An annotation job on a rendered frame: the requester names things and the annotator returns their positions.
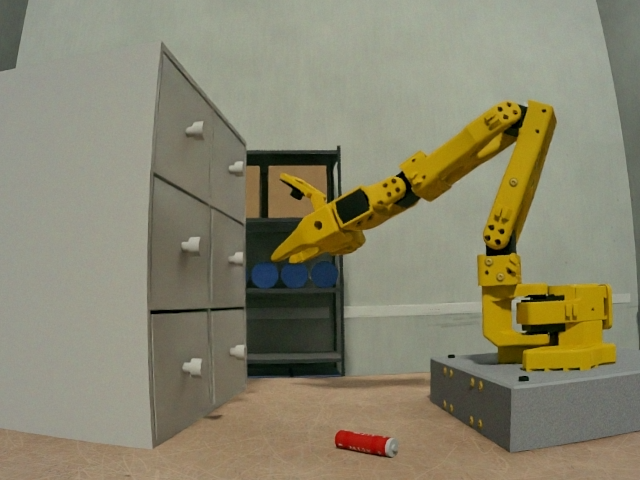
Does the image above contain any red aa battery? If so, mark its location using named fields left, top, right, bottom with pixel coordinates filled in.
left=335, top=430, right=398, bottom=457

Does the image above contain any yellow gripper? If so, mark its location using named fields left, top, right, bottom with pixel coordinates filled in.
left=271, top=173, right=366, bottom=264

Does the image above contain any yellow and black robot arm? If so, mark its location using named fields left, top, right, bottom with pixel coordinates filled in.
left=331, top=100, right=616, bottom=372

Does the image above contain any grey chest of drawers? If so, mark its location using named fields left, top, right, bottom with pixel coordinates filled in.
left=0, top=41, right=247, bottom=450

